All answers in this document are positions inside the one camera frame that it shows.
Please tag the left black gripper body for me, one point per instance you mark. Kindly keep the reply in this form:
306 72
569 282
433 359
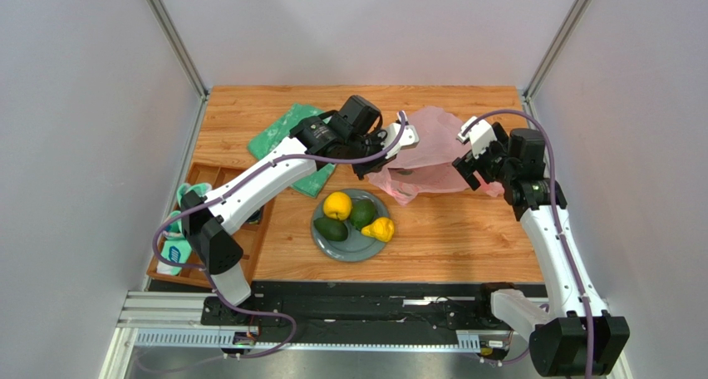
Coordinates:
369 145

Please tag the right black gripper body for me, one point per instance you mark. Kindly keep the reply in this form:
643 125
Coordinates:
479 160

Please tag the pink plastic bag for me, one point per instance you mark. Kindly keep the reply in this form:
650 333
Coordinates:
426 168

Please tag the green lime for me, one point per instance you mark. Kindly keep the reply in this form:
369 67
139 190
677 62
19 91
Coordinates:
363 213

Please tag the yellow lemon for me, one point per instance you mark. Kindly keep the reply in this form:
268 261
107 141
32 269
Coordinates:
337 205

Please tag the yellow fake fruit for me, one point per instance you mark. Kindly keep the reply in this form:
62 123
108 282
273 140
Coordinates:
381 229

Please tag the dark green avocado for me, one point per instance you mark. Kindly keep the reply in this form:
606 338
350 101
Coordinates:
331 229

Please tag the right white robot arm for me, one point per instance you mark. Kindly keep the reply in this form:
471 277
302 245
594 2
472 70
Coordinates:
576 335

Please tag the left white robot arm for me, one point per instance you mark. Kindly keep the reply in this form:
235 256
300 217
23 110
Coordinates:
353 135

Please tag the green white cloth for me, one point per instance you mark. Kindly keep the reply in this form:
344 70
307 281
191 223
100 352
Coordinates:
265 142

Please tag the grey round plate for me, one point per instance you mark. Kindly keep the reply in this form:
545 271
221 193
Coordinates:
357 247

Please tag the brown wooden divided tray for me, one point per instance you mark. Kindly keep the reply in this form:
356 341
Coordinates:
250 237

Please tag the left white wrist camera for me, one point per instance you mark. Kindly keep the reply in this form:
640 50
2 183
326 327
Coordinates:
404 137

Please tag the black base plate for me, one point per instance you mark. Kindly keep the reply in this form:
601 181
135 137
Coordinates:
415 314

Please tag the aluminium frame rail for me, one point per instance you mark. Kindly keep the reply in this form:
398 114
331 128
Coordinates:
170 319

